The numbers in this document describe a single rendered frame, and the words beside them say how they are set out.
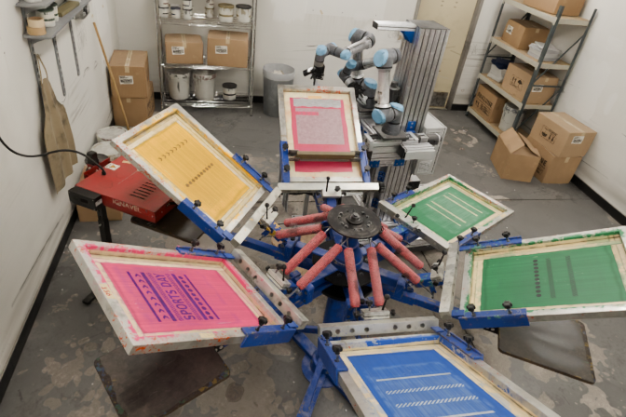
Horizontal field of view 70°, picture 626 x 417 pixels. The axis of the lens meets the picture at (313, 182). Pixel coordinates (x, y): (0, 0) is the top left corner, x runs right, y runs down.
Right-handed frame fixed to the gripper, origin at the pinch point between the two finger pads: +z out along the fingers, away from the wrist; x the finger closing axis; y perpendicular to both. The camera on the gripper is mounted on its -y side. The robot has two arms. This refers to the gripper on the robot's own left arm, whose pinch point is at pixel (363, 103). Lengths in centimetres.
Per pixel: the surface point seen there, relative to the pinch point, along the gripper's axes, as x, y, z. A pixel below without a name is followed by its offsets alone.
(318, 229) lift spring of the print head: -32, -116, 79
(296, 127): 1, -64, -2
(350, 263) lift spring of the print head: -42, -117, 105
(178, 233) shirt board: 17, -169, 28
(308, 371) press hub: 75, -126, 138
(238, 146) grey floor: 216, -3, -122
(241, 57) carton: 178, 54, -223
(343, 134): -1.9, -37.0, 18.4
